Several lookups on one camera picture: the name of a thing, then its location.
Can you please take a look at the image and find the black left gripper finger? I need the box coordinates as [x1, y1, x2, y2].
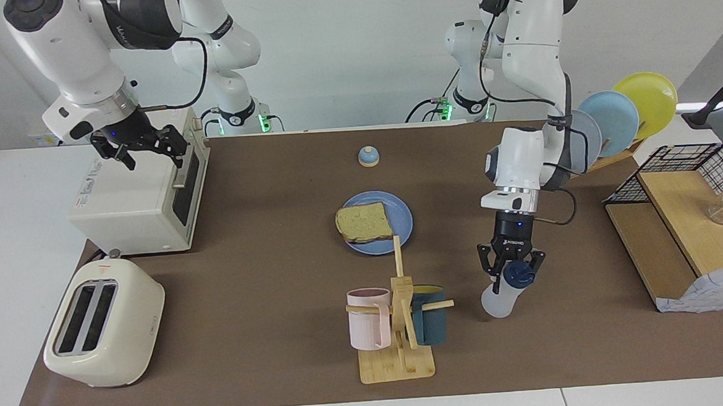
[523, 249, 549, 283]
[476, 242, 504, 297]

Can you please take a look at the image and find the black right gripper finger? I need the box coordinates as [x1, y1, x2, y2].
[112, 146, 139, 174]
[161, 123, 192, 171]

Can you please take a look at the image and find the toast bread slice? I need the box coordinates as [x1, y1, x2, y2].
[334, 202, 395, 245]

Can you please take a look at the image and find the blue round plate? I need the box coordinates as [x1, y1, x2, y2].
[336, 189, 415, 258]

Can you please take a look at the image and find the pale grey-blue plate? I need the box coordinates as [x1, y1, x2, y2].
[566, 108, 604, 174]

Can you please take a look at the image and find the wooden plate rack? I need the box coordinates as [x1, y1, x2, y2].
[572, 137, 648, 180]

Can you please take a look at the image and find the light blue plate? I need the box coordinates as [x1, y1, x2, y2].
[578, 90, 642, 159]

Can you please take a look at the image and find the yellow plate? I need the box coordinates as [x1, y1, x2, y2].
[612, 71, 680, 142]

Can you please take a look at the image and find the white toaster oven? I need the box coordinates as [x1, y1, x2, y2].
[63, 103, 216, 258]

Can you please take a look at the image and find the teal mug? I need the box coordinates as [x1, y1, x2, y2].
[410, 284, 449, 347]

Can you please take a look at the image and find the brown table mat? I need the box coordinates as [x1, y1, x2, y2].
[0, 110, 723, 406]

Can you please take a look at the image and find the pink mug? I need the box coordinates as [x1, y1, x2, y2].
[346, 287, 394, 352]

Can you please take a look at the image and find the wooden mug tree stand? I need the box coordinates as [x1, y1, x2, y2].
[342, 233, 459, 386]

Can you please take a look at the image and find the cream two-slot toaster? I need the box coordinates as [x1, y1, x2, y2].
[38, 253, 171, 392]

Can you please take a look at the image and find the white patterned cloth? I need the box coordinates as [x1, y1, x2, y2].
[654, 264, 723, 316]

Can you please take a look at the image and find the black clamp stand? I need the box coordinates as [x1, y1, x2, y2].
[679, 61, 723, 131]

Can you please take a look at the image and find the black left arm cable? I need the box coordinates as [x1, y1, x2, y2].
[473, 0, 581, 232]

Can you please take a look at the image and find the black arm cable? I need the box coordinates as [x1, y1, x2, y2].
[133, 35, 212, 111]
[473, 0, 581, 232]

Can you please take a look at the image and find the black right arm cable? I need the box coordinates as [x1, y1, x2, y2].
[133, 35, 212, 111]

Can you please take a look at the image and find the black right base cable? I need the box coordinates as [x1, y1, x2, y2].
[199, 102, 285, 138]

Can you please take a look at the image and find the wood and wire shelf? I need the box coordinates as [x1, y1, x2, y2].
[600, 143, 723, 316]

